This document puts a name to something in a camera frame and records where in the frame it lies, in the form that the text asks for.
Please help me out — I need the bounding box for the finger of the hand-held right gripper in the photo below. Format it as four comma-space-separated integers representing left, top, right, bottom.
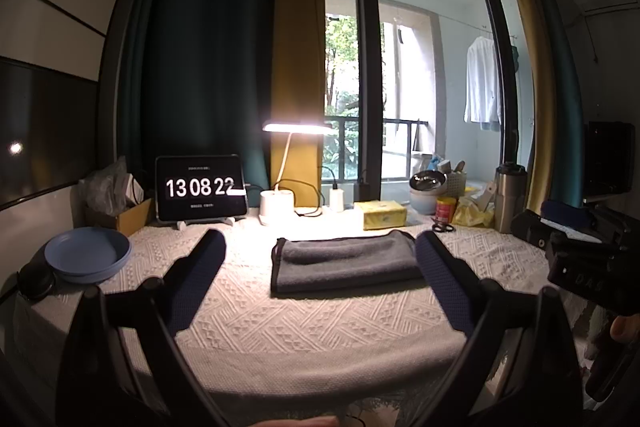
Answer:
540, 199, 608, 238
511, 209, 557, 250

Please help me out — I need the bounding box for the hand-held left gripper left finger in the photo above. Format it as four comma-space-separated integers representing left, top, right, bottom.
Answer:
55, 229, 231, 427

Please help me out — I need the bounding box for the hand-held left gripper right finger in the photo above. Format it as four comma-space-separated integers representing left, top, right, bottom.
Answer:
400, 232, 583, 427

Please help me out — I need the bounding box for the grey towel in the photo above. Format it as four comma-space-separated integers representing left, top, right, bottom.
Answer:
270, 230, 425, 297

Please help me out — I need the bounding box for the person's right hand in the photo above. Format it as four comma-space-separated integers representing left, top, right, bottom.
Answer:
611, 314, 640, 344

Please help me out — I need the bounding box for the steel tumbler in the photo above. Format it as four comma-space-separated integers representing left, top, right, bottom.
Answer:
494, 162, 528, 234

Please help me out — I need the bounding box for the white tablet stand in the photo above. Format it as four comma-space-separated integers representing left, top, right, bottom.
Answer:
172, 216, 236, 230

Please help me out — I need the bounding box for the yellow plastic bag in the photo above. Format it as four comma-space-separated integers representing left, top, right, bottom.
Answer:
452, 194, 497, 229

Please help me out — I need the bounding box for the red can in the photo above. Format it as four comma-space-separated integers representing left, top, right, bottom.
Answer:
436, 197, 458, 225

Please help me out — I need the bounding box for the pale blue bowl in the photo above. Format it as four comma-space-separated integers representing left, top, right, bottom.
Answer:
409, 189, 445, 215

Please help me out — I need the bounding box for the tablet showing clock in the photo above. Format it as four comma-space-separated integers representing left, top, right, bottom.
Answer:
154, 154, 249, 223

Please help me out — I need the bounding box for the white plastic basket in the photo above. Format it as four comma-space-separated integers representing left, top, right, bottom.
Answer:
440, 169, 468, 198

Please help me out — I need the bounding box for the cardboard box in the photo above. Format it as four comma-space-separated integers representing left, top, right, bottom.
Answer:
85, 197, 154, 238

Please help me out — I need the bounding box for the yellow tissue pack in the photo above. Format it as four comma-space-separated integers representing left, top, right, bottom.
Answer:
354, 200, 408, 231

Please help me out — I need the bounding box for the steel bowl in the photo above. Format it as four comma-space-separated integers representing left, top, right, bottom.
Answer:
409, 170, 448, 194

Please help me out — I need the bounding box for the white desk lamp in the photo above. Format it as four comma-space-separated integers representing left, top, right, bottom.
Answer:
259, 120, 332, 226

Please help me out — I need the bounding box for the blue plate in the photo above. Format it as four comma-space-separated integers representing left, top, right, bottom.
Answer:
44, 227, 132, 285

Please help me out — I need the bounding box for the white textured tablecloth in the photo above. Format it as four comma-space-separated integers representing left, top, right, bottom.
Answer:
12, 206, 596, 408

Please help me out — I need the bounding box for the clear plastic bag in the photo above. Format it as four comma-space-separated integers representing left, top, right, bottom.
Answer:
77, 156, 146, 217

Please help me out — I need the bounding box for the dark green curtain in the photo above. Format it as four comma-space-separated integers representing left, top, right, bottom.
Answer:
522, 0, 586, 208
116, 0, 286, 208

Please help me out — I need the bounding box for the white hanging shirt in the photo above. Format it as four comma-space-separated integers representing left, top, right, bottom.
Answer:
463, 34, 503, 126

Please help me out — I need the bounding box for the yellow curtain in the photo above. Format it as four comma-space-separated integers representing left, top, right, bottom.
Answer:
270, 0, 327, 195
475, 0, 558, 210

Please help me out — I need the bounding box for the balcony railing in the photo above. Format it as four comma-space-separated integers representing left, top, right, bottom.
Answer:
324, 116, 429, 180

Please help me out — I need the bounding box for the black round case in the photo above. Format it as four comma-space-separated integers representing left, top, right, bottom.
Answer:
17, 263, 56, 302

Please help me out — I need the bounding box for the white air conditioner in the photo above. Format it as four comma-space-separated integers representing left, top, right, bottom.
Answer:
570, 0, 640, 15

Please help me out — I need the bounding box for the black cable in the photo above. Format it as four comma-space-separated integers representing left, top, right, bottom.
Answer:
272, 166, 341, 218

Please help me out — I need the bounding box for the black wall screen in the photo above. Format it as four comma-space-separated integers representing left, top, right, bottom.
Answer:
0, 56, 101, 212

